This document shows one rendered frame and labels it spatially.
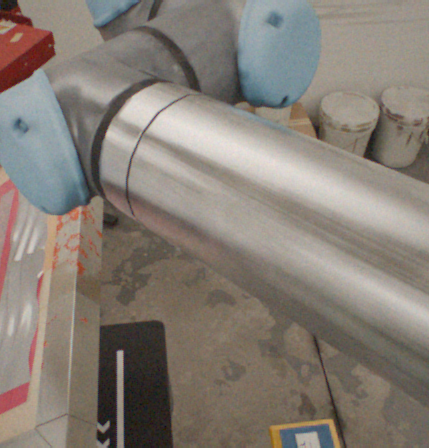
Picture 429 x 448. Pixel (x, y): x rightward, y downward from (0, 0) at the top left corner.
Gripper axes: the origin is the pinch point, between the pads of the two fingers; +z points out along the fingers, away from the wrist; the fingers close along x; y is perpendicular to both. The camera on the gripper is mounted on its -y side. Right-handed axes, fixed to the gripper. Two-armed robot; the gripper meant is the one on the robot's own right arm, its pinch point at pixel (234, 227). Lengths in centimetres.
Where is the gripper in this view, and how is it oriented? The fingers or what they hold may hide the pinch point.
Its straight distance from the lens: 66.4
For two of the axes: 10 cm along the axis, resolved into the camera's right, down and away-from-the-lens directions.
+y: 1.2, 7.4, -6.6
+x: 9.5, -2.8, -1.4
